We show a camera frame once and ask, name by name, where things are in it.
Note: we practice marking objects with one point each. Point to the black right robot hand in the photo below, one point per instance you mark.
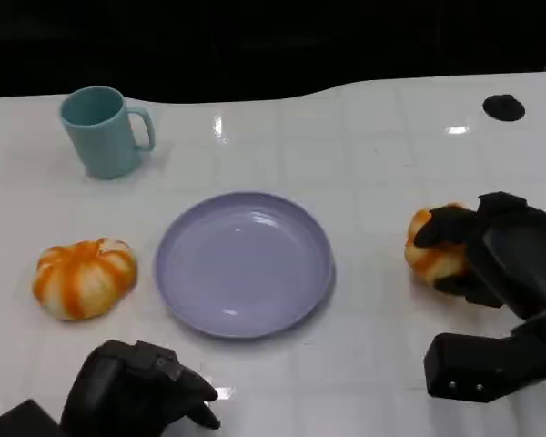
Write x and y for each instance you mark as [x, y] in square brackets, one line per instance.
[518, 255]

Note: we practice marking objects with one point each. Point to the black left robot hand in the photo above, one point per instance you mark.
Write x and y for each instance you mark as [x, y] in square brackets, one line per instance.
[114, 396]

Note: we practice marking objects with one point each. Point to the orange and white bread roll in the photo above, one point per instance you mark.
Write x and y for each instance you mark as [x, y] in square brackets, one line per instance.
[84, 280]
[434, 264]

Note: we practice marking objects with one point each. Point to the black table grommet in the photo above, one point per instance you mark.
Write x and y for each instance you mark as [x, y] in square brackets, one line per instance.
[503, 107]

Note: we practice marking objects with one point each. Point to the lilac plate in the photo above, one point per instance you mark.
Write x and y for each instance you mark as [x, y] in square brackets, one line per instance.
[243, 268]

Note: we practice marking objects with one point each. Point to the pale green mug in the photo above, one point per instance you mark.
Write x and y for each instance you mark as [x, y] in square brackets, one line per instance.
[102, 141]

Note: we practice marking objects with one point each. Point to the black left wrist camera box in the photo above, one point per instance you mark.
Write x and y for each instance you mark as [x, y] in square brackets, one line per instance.
[23, 421]

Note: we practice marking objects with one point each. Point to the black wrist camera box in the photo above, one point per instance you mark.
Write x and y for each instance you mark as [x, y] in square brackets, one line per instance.
[473, 368]
[23, 421]

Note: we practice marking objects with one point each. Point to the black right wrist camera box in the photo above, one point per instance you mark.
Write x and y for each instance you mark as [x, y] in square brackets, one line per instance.
[473, 368]

